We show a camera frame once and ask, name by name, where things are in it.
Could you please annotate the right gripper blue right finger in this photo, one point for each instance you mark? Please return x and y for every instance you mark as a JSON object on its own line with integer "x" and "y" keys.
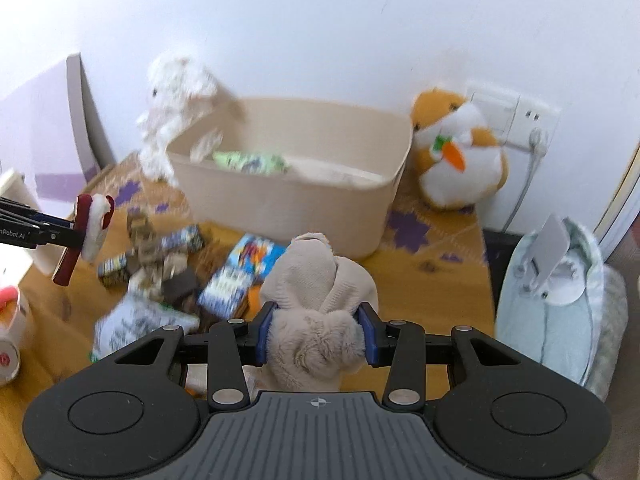
{"x": 369, "y": 321}

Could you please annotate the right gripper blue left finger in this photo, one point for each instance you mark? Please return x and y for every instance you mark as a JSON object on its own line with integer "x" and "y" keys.
{"x": 262, "y": 322}

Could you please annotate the blue white tissue pack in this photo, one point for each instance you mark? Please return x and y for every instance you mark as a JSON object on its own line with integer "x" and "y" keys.
{"x": 225, "y": 295}

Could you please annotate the red white plush ornament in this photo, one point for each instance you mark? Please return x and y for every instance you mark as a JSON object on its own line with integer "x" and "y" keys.
{"x": 93, "y": 216}

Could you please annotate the blue cartoon tissue pack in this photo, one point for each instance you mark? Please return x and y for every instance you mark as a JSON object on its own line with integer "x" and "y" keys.
{"x": 255, "y": 255}

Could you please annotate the brown thin hair claw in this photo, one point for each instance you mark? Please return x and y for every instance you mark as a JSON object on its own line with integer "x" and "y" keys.
{"x": 209, "y": 259}

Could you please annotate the black small box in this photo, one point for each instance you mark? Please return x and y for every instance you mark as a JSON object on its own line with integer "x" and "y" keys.
{"x": 179, "y": 287}

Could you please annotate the cream scrunchie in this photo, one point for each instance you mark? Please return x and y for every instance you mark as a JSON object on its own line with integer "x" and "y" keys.
{"x": 147, "y": 282}

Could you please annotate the taupe hair claw clip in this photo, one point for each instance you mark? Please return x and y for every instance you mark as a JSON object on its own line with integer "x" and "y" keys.
{"x": 146, "y": 245}

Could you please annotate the grey green snack bag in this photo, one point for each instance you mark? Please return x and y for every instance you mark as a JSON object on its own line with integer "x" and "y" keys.
{"x": 132, "y": 318}

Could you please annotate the white thermos cup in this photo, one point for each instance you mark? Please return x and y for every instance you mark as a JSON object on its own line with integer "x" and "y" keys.
{"x": 13, "y": 187}

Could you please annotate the lavender board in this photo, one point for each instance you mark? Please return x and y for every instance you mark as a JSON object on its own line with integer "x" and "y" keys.
{"x": 48, "y": 135}

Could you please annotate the white red headphones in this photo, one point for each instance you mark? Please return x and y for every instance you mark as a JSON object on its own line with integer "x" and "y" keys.
{"x": 15, "y": 322}

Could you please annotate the beige plastic storage bin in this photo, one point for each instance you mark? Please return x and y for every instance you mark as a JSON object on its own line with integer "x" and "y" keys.
{"x": 362, "y": 137}

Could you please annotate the orange white hamster plush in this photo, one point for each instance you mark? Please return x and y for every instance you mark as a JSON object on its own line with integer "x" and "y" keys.
{"x": 456, "y": 157}

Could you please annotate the white phone stand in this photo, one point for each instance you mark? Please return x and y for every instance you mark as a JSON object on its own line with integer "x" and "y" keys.
{"x": 550, "y": 269}

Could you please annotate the light blue folded blanket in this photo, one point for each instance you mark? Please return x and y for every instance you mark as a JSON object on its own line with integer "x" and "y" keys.
{"x": 562, "y": 306}

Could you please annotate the white plush lamb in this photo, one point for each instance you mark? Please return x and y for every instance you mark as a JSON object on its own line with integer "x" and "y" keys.
{"x": 181, "y": 91}

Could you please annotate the white wall socket plate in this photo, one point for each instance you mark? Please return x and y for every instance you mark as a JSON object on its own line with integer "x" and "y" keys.
{"x": 513, "y": 116}

